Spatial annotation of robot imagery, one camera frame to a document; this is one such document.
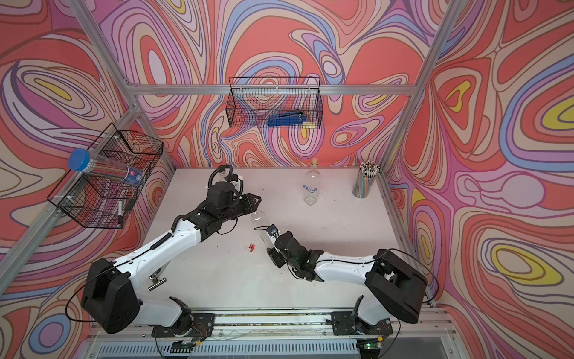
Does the blue tool in basket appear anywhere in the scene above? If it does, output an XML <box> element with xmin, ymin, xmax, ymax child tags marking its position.
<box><xmin>268</xmin><ymin>110</ymin><xmax>306</xmax><ymax>127</ymax></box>

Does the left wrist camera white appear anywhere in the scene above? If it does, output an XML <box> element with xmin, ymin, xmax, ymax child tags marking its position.
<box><xmin>225</xmin><ymin>173</ymin><xmax>244</xmax><ymax>193</ymax></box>

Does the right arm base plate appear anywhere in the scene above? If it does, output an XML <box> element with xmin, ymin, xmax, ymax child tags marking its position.
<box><xmin>326</xmin><ymin>311</ymin><xmax>394</xmax><ymax>338</ymax></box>

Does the black wire basket back wall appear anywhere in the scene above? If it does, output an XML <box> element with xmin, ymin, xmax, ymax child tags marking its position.
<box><xmin>226</xmin><ymin>76</ymin><xmax>324</xmax><ymax>130</ymax></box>

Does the clear bottle blue label cork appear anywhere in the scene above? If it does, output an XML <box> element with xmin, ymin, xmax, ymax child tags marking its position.
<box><xmin>303</xmin><ymin>158</ymin><xmax>321</xmax><ymax>206</ymax></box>

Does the black marker in basket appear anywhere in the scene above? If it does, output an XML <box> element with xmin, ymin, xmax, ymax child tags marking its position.
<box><xmin>117</xmin><ymin>200</ymin><xmax>123</xmax><ymax>226</ymax></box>

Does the black wire basket left wall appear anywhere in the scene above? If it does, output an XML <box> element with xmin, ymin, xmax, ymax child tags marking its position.
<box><xmin>47</xmin><ymin>124</ymin><xmax>164</xmax><ymax>229</ymax></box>

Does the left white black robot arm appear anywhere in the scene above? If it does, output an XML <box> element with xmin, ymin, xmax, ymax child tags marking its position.
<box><xmin>81</xmin><ymin>182</ymin><xmax>262</xmax><ymax>336</ymax></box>

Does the silver binder clip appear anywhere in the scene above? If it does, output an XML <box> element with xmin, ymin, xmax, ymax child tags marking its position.
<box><xmin>148</xmin><ymin>271</ymin><xmax>167</xmax><ymax>292</ymax></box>

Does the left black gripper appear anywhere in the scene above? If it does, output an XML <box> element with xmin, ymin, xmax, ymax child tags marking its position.
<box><xmin>218</xmin><ymin>193</ymin><xmax>263</xmax><ymax>225</ymax></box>

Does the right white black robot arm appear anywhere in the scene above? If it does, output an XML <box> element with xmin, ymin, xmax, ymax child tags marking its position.
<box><xmin>259</xmin><ymin>225</ymin><xmax>428</xmax><ymax>326</ymax></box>

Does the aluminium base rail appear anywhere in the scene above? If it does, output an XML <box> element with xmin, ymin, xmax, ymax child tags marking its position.
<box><xmin>89</xmin><ymin>307</ymin><xmax>454</xmax><ymax>342</ymax></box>

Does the metal cup with pencils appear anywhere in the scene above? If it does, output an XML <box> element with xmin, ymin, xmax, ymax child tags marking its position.
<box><xmin>352</xmin><ymin>160</ymin><xmax>381</xmax><ymax>198</ymax></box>

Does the clear tube with blue cap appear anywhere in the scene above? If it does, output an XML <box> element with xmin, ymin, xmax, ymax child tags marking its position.
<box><xmin>68</xmin><ymin>149</ymin><xmax>144</xmax><ymax>186</ymax></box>

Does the clear bottle red label cork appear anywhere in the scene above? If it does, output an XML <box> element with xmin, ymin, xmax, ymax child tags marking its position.
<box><xmin>251</xmin><ymin>209</ymin><xmax>279</xmax><ymax>251</ymax></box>

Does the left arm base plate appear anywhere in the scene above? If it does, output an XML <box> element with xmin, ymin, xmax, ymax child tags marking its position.
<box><xmin>152</xmin><ymin>313</ymin><xmax>215</xmax><ymax>340</ymax></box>

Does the black wire basket wall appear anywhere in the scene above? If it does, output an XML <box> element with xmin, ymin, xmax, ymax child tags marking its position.
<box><xmin>47</xmin><ymin>124</ymin><xmax>164</xmax><ymax>229</ymax></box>
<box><xmin>226</xmin><ymin>76</ymin><xmax>324</xmax><ymax>130</ymax></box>

